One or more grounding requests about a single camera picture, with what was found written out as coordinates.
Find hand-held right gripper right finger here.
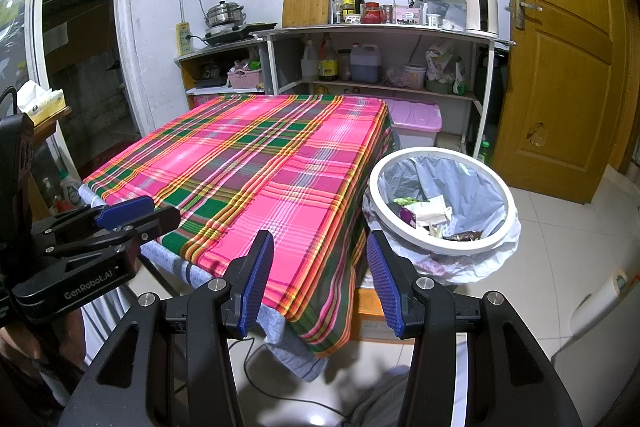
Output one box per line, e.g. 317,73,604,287
365,229,583,427

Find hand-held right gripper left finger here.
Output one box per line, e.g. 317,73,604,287
57,229,276,427

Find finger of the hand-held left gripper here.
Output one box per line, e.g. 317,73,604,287
42,207,182,258
32,195,156,240

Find white tissue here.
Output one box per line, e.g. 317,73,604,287
407,197,453,225

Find white trash bin with bag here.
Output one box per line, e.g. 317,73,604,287
362,154,521,285

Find orange cardboard box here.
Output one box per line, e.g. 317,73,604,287
350,287,416,343

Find pink plaid tablecloth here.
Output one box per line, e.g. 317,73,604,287
82,94,396,358

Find wooden side table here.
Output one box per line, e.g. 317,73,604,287
30,106,73,218

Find person's grey trousers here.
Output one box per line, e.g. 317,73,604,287
350,367,416,427

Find yellow tissue box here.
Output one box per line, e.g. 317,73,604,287
15,82,66,125

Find pink woven basket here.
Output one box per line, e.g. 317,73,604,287
227,64,265,90

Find pink lidded storage box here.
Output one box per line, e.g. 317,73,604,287
385,99,443,152

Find low wooden cabinet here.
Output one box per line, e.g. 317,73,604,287
175,44,273,108

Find black induction cooker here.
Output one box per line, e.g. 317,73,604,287
202,24,261,46

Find white plastic tub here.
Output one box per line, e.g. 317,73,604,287
404,63,427,89

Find white paper roll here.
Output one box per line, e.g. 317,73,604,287
570,269,628,333

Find white plastic bottle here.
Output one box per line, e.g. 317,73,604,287
300,41,320,82

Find steel steamer pot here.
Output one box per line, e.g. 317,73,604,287
206,1,246,28

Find green food packet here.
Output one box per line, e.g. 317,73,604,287
452,57,468,95

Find dark liquid plastic jug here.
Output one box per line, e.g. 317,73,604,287
350,43,382,84

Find crumpled plastic bags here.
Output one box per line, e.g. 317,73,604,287
425,39,463,95

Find large soy sauce bottle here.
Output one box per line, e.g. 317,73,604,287
318,33,340,82

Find white shelf unit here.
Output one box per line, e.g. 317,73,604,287
250,24,516,158

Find pink utensil container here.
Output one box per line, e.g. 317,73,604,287
394,6,423,25

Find clear plastic storage box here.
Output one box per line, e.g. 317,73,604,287
422,0,468,28

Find white electric kettle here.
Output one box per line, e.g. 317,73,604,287
465,0,500,35

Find yellow wooden door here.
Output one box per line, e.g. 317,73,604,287
492,0,636,205

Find black floor cable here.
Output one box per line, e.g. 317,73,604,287
244,339,351,423

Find metal door handle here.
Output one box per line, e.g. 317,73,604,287
514,0,543,30

